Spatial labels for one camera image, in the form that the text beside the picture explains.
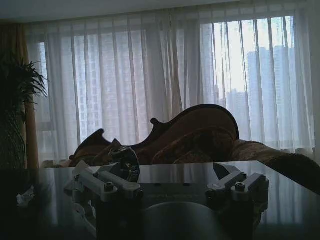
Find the silver-black right gripper right finger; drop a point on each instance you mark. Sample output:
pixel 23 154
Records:
pixel 246 186

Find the silver-black right gripper left finger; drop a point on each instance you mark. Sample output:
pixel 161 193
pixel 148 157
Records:
pixel 117 185

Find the shiny crumpled foil wrapper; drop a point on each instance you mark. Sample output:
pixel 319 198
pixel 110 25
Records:
pixel 130 163

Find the carved wooden brown sofa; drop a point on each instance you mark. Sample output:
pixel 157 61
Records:
pixel 200 117

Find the crumpled white tissue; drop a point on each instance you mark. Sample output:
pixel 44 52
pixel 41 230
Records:
pixel 25 196

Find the sheer white curtain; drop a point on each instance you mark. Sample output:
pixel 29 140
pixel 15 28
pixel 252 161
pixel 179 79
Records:
pixel 150 82

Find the green potted palm plant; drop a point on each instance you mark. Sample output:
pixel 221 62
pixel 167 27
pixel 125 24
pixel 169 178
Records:
pixel 15 100

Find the tan heavy drape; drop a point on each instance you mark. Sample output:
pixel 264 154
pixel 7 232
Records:
pixel 12 37

